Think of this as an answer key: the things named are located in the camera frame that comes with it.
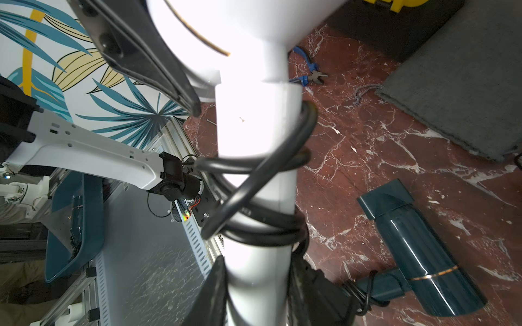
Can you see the grey fabric drawstring pouch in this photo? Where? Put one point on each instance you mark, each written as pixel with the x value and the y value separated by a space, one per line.
pixel 465 81

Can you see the teal plastic bin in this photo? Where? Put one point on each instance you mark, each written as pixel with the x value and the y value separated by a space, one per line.
pixel 75 225

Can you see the white hair dryer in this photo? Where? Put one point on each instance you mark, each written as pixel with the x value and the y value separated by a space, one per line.
pixel 236 52

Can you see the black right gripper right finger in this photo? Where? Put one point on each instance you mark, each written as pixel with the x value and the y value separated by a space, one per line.
pixel 314 300

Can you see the yellow and black toolbox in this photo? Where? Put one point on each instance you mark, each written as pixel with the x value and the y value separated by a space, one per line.
pixel 395 28

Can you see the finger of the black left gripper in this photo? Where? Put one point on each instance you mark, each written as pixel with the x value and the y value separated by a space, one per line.
pixel 127 39

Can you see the dark green hair dryer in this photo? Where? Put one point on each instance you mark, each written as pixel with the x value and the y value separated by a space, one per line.
pixel 424 265

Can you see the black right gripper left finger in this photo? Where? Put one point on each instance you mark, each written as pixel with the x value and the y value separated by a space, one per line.
pixel 209 308

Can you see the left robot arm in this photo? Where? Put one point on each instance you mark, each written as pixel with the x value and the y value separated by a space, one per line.
pixel 31 135

